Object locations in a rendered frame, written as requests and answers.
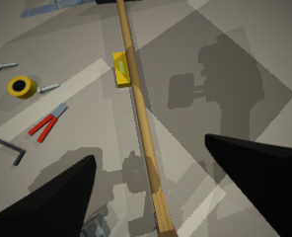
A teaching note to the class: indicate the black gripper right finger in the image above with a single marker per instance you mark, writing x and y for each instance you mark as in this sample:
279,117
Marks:
262,172

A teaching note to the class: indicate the yellow ring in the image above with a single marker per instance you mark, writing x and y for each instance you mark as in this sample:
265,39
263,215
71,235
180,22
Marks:
22,87

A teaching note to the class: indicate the black allen key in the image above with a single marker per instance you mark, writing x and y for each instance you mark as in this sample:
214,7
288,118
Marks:
20,156

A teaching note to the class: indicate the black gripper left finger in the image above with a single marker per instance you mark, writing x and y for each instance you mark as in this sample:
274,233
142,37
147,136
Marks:
57,209

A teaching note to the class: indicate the red-handled pliers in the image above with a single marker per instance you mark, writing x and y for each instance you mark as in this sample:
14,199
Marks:
52,119

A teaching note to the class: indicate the long wooden scraper with black blade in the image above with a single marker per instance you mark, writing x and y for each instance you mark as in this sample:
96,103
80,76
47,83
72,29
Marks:
164,224

